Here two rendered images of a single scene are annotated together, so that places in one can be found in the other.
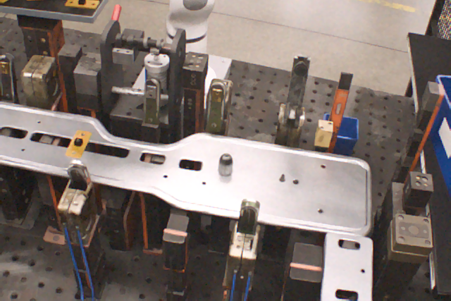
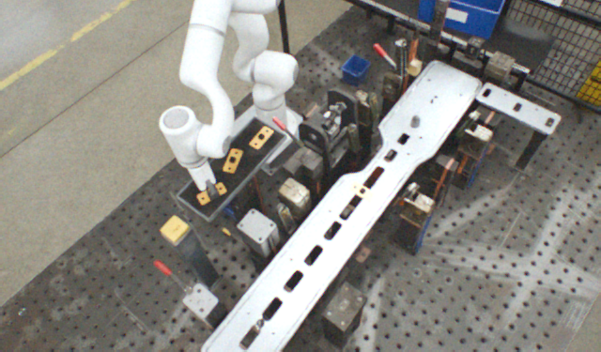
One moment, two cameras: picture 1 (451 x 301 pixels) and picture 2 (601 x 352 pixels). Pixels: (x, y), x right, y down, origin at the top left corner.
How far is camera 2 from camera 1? 1.28 m
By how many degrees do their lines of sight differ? 35
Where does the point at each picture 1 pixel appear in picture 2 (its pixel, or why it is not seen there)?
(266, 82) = not seen: hidden behind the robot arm
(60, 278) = (396, 260)
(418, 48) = not seen: outside the picture
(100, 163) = (384, 184)
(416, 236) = (506, 61)
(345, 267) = (500, 100)
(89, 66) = (311, 159)
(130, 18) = (37, 163)
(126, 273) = not seen: hidden behind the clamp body
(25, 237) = (354, 275)
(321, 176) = (436, 84)
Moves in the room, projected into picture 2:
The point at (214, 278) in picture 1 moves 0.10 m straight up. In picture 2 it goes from (423, 177) to (427, 164)
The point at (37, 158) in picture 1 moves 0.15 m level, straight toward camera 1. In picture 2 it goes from (366, 219) to (413, 221)
